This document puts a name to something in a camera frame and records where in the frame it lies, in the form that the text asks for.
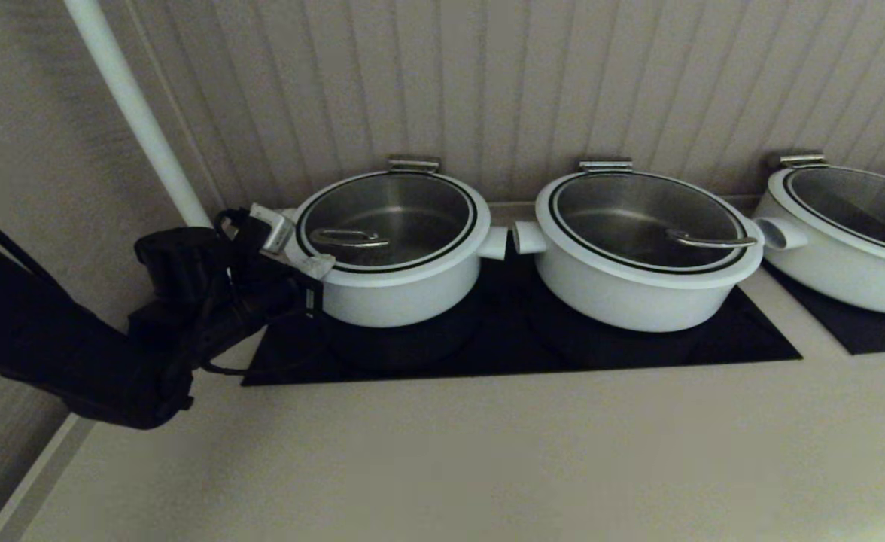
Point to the glass lid with white rim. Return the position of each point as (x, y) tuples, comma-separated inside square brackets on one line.
[(390, 226), (623, 218)]

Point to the white round pole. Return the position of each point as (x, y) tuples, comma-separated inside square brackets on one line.
[(134, 105)]

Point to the white cooking pot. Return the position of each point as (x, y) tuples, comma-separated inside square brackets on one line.
[(623, 305), (826, 278), (412, 297)]

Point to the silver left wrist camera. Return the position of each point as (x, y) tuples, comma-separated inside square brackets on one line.
[(271, 229)]

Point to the right white pot with lid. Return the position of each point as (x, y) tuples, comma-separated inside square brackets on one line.
[(856, 199)]

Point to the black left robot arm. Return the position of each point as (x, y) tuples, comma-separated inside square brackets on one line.
[(51, 339)]

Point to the black glass cooktop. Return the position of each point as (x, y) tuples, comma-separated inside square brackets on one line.
[(879, 335), (503, 354)]

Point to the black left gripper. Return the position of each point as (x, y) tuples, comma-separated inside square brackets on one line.
[(254, 301)]

